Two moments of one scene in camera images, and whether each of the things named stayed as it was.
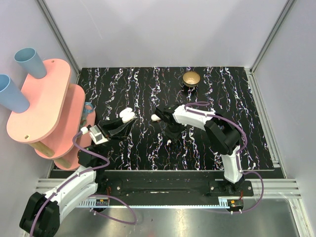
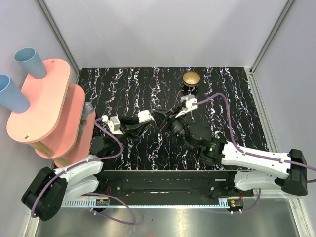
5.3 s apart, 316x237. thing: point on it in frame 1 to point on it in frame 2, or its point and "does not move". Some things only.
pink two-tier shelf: (57, 114) does not move
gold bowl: (191, 79) does not move
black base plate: (173, 184) does not move
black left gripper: (106, 130) to (135, 125)
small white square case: (127, 114) to (144, 116)
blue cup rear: (27, 59) does not move
